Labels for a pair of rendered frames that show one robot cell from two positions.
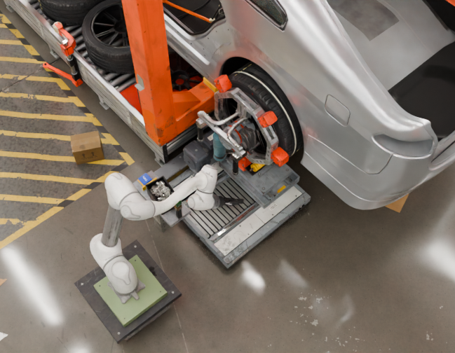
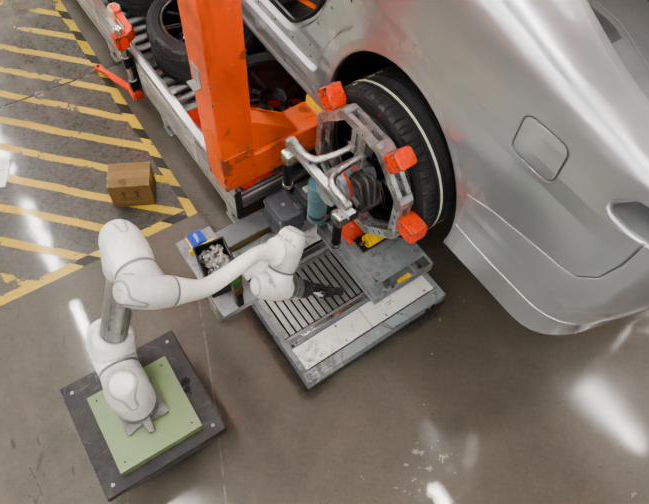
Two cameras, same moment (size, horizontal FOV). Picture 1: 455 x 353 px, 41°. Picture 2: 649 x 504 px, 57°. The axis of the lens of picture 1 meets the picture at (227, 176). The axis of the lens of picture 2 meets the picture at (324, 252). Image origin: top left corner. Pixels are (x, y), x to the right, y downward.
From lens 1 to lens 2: 161 cm
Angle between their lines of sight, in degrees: 2
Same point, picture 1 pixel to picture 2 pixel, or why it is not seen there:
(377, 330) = not seen: outside the picture
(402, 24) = (626, 44)
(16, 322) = not seen: outside the picture
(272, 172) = (393, 251)
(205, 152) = (295, 209)
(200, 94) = (298, 120)
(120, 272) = (122, 389)
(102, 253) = (99, 353)
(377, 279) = (536, 435)
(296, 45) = (476, 13)
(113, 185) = (108, 242)
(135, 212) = (138, 296)
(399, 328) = not seen: outside the picture
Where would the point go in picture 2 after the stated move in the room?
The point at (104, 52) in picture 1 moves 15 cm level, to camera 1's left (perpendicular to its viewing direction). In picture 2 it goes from (171, 50) to (144, 47)
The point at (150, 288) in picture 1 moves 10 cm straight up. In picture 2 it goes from (176, 416) to (171, 408)
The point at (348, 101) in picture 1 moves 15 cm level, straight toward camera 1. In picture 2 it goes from (571, 130) to (558, 171)
